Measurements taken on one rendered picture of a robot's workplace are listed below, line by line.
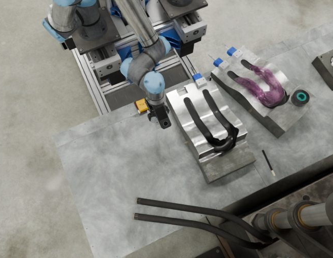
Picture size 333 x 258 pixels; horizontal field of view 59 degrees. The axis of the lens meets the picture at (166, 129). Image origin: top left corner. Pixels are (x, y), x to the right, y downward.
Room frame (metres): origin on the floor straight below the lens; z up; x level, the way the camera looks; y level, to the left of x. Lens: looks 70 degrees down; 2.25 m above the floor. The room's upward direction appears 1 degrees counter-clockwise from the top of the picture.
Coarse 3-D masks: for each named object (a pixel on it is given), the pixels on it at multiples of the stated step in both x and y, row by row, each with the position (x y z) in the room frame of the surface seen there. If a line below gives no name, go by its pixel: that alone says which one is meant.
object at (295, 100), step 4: (296, 92) 0.67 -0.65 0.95; (300, 92) 0.67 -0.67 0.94; (304, 92) 0.67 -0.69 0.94; (292, 96) 0.65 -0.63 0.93; (296, 96) 0.64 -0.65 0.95; (300, 96) 0.66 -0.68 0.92; (304, 96) 0.64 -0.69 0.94; (308, 96) 0.64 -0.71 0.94; (292, 100) 0.63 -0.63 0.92; (296, 100) 0.62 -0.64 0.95; (300, 100) 0.62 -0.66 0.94; (304, 100) 0.62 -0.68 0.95; (308, 100) 0.62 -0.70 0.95; (296, 104) 0.61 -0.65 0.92; (300, 104) 0.60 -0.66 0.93; (304, 104) 0.61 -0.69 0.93
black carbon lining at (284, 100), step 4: (244, 60) 0.92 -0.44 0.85; (244, 64) 0.89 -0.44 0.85; (248, 64) 0.89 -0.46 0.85; (252, 64) 0.89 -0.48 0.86; (248, 68) 0.87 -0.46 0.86; (228, 72) 0.84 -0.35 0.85; (232, 72) 0.84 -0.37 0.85; (232, 76) 0.82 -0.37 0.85; (236, 76) 0.82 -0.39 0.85; (284, 96) 0.68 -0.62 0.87; (288, 96) 0.67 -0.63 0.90; (284, 100) 0.66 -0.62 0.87; (280, 104) 0.64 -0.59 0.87; (272, 108) 0.62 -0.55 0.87
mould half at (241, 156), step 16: (208, 80) 0.77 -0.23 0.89; (176, 96) 0.68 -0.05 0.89; (192, 96) 0.68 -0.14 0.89; (176, 112) 0.60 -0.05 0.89; (208, 112) 0.59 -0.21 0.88; (224, 112) 0.59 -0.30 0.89; (192, 128) 0.50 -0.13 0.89; (208, 128) 0.49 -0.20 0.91; (224, 128) 0.49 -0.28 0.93; (240, 128) 0.48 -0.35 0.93; (192, 144) 0.42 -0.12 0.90; (208, 144) 0.41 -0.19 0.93; (240, 144) 0.43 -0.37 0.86; (208, 160) 0.35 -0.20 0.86; (224, 160) 0.35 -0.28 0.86; (240, 160) 0.35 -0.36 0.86; (208, 176) 0.27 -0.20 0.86; (224, 176) 0.28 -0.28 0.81
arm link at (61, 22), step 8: (56, 0) 0.70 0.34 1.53; (64, 0) 0.68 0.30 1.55; (72, 0) 0.69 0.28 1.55; (80, 0) 0.74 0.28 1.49; (56, 8) 0.78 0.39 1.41; (64, 8) 0.76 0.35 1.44; (72, 8) 0.77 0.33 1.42; (48, 16) 0.86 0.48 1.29; (56, 16) 0.81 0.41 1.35; (64, 16) 0.79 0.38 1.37; (72, 16) 0.81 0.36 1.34; (48, 24) 0.85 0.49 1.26; (56, 24) 0.83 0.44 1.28; (64, 24) 0.82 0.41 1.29; (72, 24) 0.85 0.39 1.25; (80, 24) 0.90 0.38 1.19; (56, 32) 0.82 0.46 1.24; (64, 32) 0.82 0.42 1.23; (72, 32) 0.86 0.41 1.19; (64, 40) 0.83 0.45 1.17
